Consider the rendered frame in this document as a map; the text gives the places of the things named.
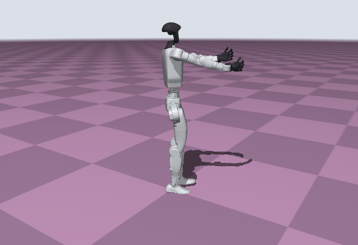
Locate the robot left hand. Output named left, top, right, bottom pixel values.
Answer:
left=215, top=47, right=233, bottom=63

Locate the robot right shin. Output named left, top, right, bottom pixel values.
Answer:
left=169, top=148, right=183, bottom=188

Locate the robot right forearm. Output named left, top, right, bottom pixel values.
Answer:
left=199, top=56, right=231, bottom=72

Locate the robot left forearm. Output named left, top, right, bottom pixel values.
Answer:
left=197, top=54, right=218, bottom=62

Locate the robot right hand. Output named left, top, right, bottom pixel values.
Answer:
left=225, top=57, right=244, bottom=72

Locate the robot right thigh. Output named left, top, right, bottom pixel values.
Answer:
left=168, top=104, right=187, bottom=155

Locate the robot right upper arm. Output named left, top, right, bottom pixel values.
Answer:
left=169, top=48, right=203, bottom=67

